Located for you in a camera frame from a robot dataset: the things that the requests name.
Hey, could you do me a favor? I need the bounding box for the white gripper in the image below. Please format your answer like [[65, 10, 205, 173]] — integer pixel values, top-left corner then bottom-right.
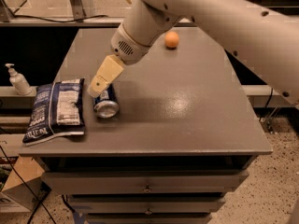
[[87, 24, 150, 97]]

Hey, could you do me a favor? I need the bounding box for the blue pepsi can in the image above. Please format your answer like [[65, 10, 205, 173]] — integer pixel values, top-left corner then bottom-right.
[[93, 85, 120, 119]]

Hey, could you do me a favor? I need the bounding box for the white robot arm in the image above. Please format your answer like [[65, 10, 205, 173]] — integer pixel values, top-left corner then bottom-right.
[[88, 0, 299, 105]]

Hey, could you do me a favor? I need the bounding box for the blue chip bag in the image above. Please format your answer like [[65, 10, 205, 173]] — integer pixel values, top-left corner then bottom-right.
[[22, 78, 85, 146]]

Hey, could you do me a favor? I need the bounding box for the orange fruit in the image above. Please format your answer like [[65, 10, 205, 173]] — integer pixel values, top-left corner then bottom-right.
[[164, 32, 179, 49]]

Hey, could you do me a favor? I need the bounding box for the white pump bottle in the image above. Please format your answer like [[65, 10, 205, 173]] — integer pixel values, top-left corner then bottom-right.
[[6, 63, 32, 96]]

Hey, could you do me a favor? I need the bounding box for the grey drawer cabinet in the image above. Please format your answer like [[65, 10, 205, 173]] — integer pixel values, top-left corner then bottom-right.
[[21, 27, 272, 224]]

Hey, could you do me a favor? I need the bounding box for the cardboard box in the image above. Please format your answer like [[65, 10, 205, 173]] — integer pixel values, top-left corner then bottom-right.
[[0, 157, 44, 213]]

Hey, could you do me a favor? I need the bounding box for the metal frame post left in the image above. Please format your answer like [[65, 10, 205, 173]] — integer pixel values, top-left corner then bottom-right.
[[69, 0, 95, 20]]

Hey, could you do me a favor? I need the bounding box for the black cable on shelf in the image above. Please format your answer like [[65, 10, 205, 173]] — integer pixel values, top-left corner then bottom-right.
[[8, 0, 108, 24]]

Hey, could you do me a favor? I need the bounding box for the black floor cable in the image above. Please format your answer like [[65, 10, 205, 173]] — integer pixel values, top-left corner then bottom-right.
[[0, 145, 58, 224]]

